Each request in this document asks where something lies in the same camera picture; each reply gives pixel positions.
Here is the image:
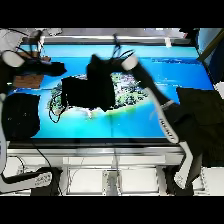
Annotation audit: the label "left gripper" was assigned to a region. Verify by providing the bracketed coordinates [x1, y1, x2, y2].
[49, 61, 68, 76]

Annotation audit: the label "black pants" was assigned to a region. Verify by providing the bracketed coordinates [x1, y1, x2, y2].
[60, 54, 116, 113]

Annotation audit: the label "brown garment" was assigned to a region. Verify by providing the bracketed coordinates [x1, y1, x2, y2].
[13, 55, 52, 90]

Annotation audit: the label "black garment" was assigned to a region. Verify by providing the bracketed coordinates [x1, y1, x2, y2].
[2, 93, 42, 141]

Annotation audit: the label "black cable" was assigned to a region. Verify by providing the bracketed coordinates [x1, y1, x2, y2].
[110, 32, 136, 63]
[47, 87, 70, 125]

